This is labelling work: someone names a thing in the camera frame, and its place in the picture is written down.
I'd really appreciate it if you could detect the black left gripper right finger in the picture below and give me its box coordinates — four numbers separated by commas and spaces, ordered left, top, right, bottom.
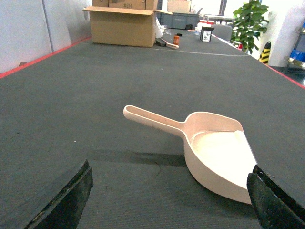
247, 164, 305, 229

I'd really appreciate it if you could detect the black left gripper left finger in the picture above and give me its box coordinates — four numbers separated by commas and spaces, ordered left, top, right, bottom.
0, 159, 94, 229

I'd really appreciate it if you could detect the beige plastic scoop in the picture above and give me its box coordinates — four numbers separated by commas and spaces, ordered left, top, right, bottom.
123, 105, 257, 204

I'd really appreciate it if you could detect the yellow black striped bollard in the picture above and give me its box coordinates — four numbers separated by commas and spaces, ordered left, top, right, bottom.
259, 41, 271, 64

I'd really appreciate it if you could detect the green potted plant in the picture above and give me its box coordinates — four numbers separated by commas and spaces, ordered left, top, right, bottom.
230, 0, 269, 54

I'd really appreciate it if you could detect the black white small box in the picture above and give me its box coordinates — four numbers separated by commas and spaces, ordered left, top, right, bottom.
200, 26, 214, 42

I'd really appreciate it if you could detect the orange bottle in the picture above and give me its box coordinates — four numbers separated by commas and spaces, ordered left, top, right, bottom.
173, 35, 180, 46

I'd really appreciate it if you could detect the open cardboard box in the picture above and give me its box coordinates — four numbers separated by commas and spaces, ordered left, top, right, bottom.
83, 0, 172, 48

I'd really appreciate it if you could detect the grey plastic crate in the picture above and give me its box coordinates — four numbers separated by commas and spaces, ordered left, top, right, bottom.
157, 10, 200, 30

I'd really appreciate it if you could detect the wooden handle brush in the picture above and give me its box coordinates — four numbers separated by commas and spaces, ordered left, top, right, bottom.
155, 38, 179, 49

